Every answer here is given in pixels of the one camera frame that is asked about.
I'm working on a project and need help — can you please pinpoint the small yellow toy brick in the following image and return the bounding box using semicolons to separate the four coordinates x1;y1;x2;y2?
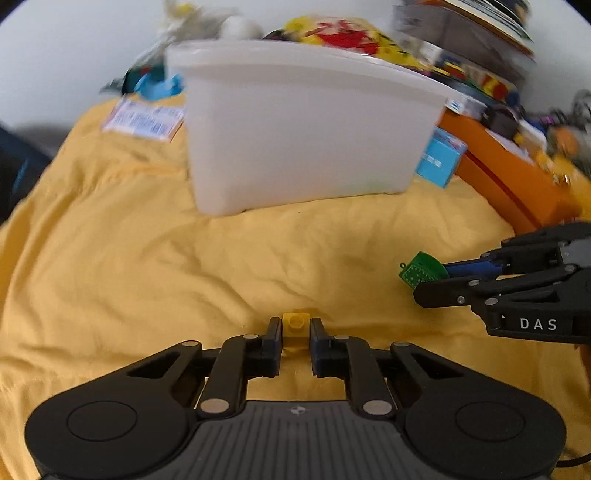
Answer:
281;313;311;350

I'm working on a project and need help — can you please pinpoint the orange box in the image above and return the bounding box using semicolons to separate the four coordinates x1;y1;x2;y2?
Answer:
439;110;582;234

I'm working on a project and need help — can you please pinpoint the green toy fence piece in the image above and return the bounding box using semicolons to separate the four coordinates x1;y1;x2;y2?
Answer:
399;251;449;289

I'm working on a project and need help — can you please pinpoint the light blue cardboard box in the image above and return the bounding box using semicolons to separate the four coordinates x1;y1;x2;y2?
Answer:
416;128;467;188

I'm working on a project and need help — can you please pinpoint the yellow cloth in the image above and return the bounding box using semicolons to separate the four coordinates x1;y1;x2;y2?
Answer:
1;102;590;479

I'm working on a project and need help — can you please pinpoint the black device on box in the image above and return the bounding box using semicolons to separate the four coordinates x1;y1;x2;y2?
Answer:
480;106;519;139

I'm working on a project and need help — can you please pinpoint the white blue small carton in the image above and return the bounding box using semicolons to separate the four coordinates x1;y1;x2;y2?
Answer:
446;91;487;120

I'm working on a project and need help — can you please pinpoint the white translucent plastic bin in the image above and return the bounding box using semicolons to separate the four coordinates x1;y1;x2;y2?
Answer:
166;40;453;216

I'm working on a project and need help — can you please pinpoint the white printed card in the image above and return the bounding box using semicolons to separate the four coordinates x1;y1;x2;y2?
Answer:
102;98;185;142

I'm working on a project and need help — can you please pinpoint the yellow red plastic bag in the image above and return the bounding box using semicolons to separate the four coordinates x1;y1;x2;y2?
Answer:
264;15;430;72

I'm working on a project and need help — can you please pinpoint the white plastic bag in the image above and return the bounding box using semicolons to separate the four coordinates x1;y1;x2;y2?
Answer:
156;1;263;47

